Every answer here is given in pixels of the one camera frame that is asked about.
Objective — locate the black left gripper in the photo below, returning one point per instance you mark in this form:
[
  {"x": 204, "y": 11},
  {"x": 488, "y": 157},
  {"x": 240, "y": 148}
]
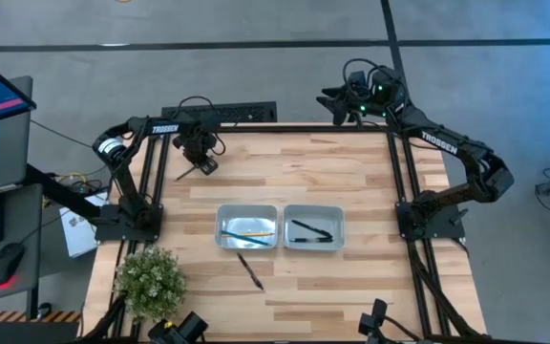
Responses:
[{"x": 196, "y": 143}]

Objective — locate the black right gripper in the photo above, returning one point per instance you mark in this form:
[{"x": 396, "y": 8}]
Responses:
[{"x": 380, "y": 95}]

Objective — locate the green pencil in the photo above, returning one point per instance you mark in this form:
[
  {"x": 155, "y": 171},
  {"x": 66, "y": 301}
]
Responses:
[{"x": 184, "y": 175}]

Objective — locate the yellow pencil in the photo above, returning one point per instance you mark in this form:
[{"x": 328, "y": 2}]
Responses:
[{"x": 265, "y": 233}]

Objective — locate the blue pencil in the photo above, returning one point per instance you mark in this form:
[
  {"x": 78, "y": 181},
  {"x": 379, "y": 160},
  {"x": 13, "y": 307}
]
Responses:
[{"x": 260, "y": 242}]

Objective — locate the black pen white print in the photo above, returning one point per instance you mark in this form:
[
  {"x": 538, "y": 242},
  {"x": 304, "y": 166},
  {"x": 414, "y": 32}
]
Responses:
[{"x": 313, "y": 229}]

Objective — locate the black pen silver tip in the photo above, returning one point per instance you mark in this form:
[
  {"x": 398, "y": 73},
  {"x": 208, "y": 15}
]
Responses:
[{"x": 310, "y": 240}]

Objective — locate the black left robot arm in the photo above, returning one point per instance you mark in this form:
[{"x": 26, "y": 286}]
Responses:
[{"x": 165, "y": 129}]

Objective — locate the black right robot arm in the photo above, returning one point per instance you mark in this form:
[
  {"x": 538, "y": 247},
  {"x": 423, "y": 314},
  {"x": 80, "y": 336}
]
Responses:
[{"x": 439, "y": 143}]

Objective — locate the black floor vent grille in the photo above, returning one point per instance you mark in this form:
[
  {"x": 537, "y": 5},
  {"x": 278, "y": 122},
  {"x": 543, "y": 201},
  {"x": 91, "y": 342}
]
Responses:
[{"x": 237, "y": 113}]

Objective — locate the white plastic pen bin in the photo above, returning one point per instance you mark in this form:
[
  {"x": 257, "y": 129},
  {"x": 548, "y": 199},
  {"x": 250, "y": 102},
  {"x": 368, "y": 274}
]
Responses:
[{"x": 313, "y": 212}]

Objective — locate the dark slim pen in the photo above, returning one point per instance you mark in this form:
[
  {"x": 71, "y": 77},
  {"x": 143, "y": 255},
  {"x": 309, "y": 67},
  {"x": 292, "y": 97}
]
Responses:
[{"x": 250, "y": 271}]

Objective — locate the green potted plant white flowers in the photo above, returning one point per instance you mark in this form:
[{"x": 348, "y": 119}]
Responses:
[{"x": 151, "y": 284}]

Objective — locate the white printed paper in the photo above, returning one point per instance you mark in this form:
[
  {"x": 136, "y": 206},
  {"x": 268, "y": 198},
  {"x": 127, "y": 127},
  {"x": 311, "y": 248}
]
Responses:
[{"x": 79, "y": 239}]

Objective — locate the black diagonal bar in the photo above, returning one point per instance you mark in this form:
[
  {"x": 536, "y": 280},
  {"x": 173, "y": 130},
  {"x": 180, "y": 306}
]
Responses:
[{"x": 60, "y": 193}]

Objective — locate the black device yellow label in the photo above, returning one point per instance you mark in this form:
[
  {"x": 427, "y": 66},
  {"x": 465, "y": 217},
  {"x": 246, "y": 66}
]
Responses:
[{"x": 179, "y": 332}]

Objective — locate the grey framed monitor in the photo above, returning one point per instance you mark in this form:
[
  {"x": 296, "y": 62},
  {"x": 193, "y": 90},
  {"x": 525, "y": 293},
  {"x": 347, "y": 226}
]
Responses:
[{"x": 7, "y": 153}]

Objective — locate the grey desk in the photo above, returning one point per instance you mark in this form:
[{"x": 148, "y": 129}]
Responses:
[{"x": 29, "y": 267}]

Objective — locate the black caster wheel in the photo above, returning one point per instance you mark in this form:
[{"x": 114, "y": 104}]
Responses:
[{"x": 44, "y": 310}]

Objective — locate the black computer mouse red glow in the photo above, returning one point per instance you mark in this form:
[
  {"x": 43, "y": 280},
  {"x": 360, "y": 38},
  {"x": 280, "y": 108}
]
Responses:
[{"x": 5, "y": 263}]

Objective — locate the yellow black hazard strip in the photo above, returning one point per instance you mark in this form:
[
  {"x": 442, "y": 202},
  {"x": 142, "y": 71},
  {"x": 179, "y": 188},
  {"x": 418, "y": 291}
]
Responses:
[{"x": 17, "y": 316}]

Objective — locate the black diagonal frame brace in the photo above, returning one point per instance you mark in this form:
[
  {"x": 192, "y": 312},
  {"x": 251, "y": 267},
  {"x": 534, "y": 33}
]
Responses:
[
  {"x": 442, "y": 291},
  {"x": 108, "y": 315}
]

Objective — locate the black camera on mount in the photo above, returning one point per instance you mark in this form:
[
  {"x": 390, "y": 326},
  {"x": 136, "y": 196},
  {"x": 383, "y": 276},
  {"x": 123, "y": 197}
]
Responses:
[{"x": 375, "y": 315}]

